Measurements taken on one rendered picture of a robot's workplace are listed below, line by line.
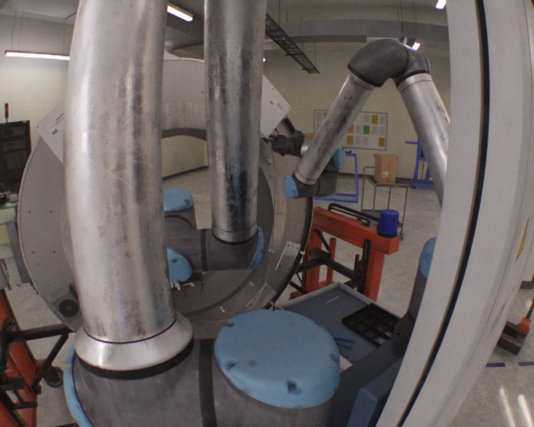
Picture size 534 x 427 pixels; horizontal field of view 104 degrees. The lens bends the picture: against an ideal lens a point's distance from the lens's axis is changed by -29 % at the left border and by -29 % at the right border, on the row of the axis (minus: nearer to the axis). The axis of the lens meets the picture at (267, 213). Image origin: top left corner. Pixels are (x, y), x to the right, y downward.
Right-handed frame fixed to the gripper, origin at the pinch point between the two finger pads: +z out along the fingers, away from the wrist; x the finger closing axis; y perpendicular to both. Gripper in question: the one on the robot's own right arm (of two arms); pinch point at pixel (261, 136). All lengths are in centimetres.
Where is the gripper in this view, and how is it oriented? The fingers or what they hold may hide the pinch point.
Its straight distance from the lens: 130.2
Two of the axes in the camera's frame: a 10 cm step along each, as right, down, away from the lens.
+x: 4.6, -8.4, 2.9
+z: -8.3, -2.9, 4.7
